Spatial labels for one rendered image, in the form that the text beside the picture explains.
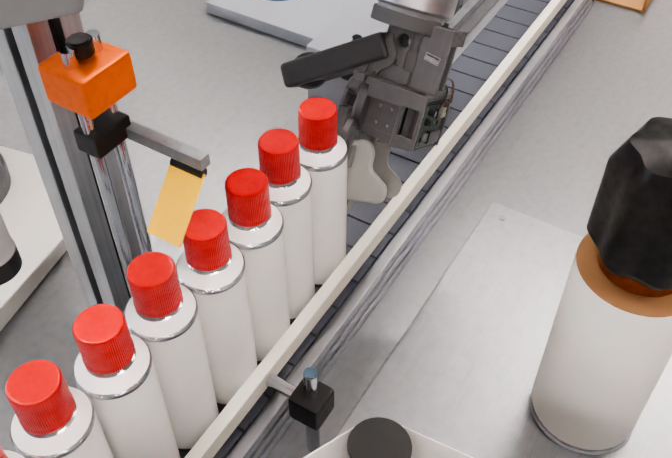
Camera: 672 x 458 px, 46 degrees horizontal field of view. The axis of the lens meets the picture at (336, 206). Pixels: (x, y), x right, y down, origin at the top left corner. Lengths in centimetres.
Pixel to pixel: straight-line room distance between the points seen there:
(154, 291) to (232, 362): 14
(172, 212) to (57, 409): 15
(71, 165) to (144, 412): 20
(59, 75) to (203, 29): 73
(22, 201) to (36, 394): 50
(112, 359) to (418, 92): 36
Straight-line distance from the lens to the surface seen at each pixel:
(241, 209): 59
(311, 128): 65
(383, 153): 77
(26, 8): 40
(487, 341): 76
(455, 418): 71
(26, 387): 51
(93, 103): 53
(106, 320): 52
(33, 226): 94
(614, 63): 123
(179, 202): 56
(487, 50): 112
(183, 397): 63
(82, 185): 65
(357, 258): 76
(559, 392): 66
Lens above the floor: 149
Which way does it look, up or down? 45 degrees down
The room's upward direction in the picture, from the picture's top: straight up
